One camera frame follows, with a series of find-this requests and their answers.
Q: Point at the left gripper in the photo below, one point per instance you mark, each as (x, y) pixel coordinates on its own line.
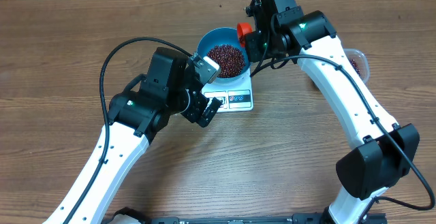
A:
(200, 103)

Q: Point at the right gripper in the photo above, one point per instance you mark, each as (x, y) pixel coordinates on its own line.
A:
(254, 42)

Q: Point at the red scoop with blue handle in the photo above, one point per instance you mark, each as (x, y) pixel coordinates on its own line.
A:
(242, 29)

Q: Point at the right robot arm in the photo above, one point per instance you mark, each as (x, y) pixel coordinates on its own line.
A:
(381, 149)

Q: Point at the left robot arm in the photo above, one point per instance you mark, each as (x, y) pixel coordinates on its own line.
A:
(172, 85)

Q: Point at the white digital kitchen scale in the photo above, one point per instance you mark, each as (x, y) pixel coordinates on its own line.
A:
(235, 94)

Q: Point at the red beans in bowl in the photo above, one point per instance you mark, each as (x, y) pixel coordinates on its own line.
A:
(229, 58)

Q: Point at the blue metal bowl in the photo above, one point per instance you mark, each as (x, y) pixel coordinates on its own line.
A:
(221, 36)

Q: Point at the red adzuki beans in container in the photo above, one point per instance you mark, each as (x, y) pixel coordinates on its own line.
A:
(355, 66)

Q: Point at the clear plastic container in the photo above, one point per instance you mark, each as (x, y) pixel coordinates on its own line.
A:
(361, 60)

